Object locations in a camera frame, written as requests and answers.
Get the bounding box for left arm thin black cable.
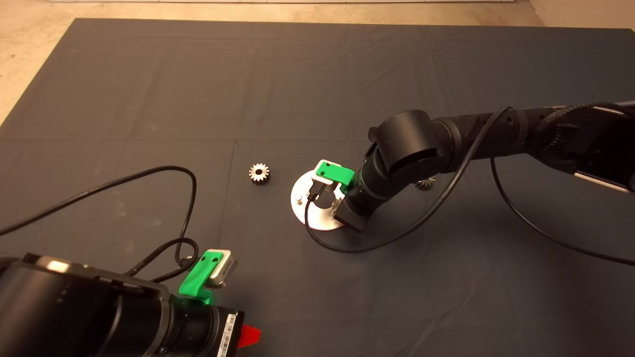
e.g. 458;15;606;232
0;166;197;268

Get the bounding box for gripper green camera mount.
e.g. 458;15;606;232
317;160;356;191
179;251;225;304

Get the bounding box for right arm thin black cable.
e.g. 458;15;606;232
304;106;635;266

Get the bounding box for left gripper silver camera box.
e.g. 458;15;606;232
205;249;238;290

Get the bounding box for round metal carrier plate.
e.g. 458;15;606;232
290;171;348;232

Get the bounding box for right gripper green camera mount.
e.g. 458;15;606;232
317;160;356;191

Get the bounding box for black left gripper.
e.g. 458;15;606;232
169;297;262;357

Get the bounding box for left gripper green camera mount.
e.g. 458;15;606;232
179;251;225;304

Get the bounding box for gripper silver camera box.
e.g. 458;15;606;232
311;160;345;199
205;249;238;290

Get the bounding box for left arm braided black cable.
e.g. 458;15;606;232
124;238;199;283

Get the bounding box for right gripper silver camera box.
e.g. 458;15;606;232
311;160;345;199

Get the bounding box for dark grey table cloth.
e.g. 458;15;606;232
0;18;635;357

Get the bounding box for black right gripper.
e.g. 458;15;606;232
331;169;397;233

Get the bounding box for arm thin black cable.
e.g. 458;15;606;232
304;106;635;266
0;166;197;268

